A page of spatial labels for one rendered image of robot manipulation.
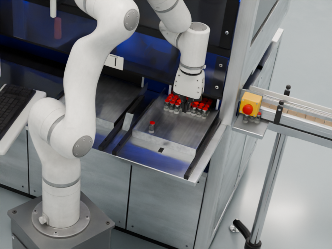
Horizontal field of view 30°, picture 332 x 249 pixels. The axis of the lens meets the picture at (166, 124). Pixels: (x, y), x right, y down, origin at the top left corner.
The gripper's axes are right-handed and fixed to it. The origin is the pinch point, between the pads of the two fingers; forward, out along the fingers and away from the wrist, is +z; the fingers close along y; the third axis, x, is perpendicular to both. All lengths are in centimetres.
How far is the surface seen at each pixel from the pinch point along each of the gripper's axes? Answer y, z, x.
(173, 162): 0.1, 22.3, 4.9
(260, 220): -33, 79, -43
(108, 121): 30.4, 18.8, -2.0
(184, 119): 5.9, 22.1, -22.3
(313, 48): -21, 110, -293
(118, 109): 32.3, 22.1, -15.7
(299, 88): -23, 110, -224
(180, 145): 0.5, 19.3, -2.0
